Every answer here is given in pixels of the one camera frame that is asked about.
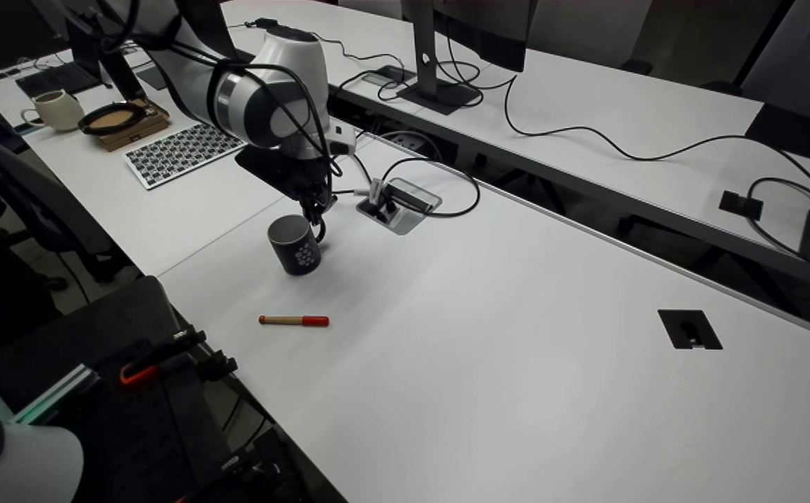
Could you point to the Dell monitor with grey stand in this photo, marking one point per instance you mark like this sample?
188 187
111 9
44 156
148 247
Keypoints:
423 58

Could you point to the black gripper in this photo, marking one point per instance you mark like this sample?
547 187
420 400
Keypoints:
310 187

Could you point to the silver table socket box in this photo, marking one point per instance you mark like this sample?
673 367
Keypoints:
402 205

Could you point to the black office chair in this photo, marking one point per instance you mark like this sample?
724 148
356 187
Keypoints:
22 199

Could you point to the black square table grommet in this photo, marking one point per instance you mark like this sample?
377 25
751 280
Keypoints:
690 332

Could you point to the aluminium profile rail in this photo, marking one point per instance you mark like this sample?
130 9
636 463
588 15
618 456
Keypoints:
55 396

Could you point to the small black flat pad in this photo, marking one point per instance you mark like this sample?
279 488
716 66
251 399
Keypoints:
741 205

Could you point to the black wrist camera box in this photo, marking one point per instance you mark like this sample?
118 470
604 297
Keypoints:
265 166

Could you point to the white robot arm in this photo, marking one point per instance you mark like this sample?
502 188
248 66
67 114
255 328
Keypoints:
255 93

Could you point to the black dock box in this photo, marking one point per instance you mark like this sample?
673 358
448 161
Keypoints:
395 78

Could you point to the white cup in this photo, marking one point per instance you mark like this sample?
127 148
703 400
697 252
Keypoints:
55 110

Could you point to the red and tan marker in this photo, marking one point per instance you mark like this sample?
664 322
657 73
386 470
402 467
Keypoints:
294 319

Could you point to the black monitor with stand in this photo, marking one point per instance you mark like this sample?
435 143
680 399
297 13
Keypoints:
804 85

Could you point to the checkerboard calibration sheet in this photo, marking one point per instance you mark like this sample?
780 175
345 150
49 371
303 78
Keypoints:
183 156

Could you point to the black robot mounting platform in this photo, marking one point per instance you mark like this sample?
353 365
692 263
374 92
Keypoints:
127 438

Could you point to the dark grey mug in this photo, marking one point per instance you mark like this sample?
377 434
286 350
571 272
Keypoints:
294 247

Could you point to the grey office chair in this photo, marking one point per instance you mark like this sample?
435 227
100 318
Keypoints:
589 29

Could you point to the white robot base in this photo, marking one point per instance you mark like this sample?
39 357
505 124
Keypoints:
15 465

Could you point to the black flat keyboard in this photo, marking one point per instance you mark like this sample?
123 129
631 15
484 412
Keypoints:
55 80

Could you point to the round dark plate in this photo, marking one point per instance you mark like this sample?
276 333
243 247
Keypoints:
111 118

